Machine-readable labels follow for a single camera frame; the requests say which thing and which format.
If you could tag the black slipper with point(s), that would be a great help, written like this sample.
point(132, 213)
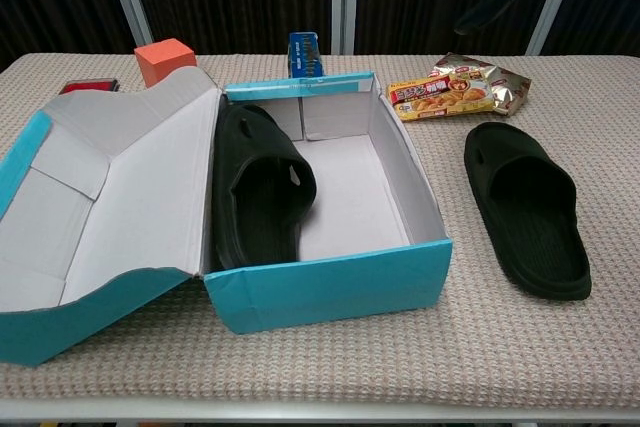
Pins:
point(260, 172)
point(540, 242)

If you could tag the long blue box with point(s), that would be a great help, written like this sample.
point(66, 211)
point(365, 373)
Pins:
point(305, 54)

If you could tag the orange cube block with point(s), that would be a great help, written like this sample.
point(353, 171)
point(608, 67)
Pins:
point(162, 59)

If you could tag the light blue shoe box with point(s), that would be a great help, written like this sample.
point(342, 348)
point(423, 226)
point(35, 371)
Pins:
point(325, 297)

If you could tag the silver red snack bag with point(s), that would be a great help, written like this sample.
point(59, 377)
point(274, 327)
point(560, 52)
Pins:
point(510, 87)

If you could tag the yellow snack packet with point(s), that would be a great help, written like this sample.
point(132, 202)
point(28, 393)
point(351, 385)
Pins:
point(440, 97)

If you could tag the beige woven table cloth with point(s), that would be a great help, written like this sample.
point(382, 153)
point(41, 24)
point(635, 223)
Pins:
point(500, 347)

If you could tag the red flat case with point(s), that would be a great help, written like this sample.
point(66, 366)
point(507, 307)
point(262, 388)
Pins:
point(90, 85)

